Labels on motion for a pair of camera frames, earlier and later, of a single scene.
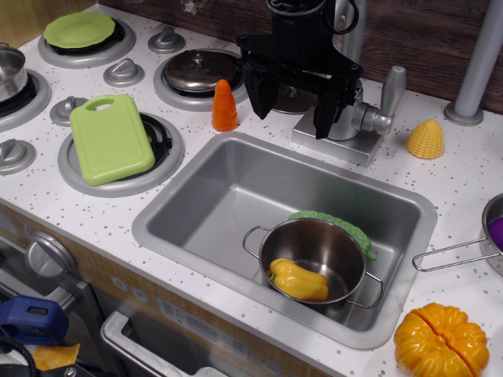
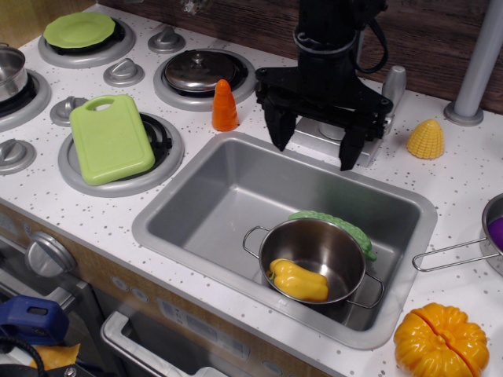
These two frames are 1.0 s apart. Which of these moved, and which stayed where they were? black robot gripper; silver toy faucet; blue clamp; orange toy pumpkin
Moved: black robot gripper
Stayed: blue clamp; silver toy faucet; orange toy pumpkin
